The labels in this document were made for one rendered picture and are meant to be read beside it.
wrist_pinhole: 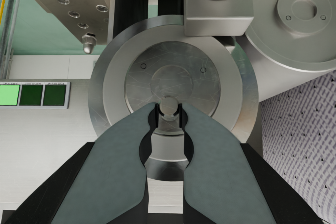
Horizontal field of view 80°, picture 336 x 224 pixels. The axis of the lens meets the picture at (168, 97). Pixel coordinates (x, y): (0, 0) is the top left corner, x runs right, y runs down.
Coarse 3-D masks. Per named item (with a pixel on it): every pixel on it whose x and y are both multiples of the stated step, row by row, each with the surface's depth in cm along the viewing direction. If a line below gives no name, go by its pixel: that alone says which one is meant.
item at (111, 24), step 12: (120, 0) 22; (132, 0) 29; (144, 0) 40; (120, 12) 22; (132, 12) 29; (144, 12) 40; (108, 24) 20; (120, 24) 22; (132, 24) 29; (108, 36) 20
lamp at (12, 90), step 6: (0, 90) 52; (6, 90) 52; (12, 90) 51; (18, 90) 51; (0, 96) 51; (6, 96) 51; (12, 96) 51; (0, 102) 51; (6, 102) 51; (12, 102) 51
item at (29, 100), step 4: (24, 88) 51; (28, 88) 51; (32, 88) 51; (36, 88) 51; (40, 88) 51; (24, 92) 51; (28, 92) 51; (32, 92) 51; (36, 92) 51; (40, 92) 51; (24, 96) 51; (28, 96) 51; (32, 96) 51; (36, 96) 51; (40, 96) 51; (24, 100) 51; (28, 100) 51; (32, 100) 51; (36, 100) 51; (20, 104) 51; (24, 104) 51; (28, 104) 51; (32, 104) 51; (36, 104) 51
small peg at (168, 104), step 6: (168, 96) 13; (162, 102) 12; (168, 102) 12; (174, 102) 12; (162, 108) 12; (168, 108) 12; (174, 108) 12; (162, 114) 12; (168, 114) 12; (174, 114) 12; (168, 120) 14
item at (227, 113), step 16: (144, 32) 18; (160, 32) 17; (176, 32) 17; (128, 48) 17; (144, 48) 17; (208, 48) 17; (224, 48) 17; (112, 64) 17; (128, 64) 17; (224, 64) 17; (112, 80) 17; (224, 80) 16; (240, 80) 16; (112, 96) 16; (224, 96) 16; (240, 96) 16; (112, 112) 16; (128, 112) 16; (224, 112) 16; (160, 144) 16; (176, 144) 16; (176, 160) 15
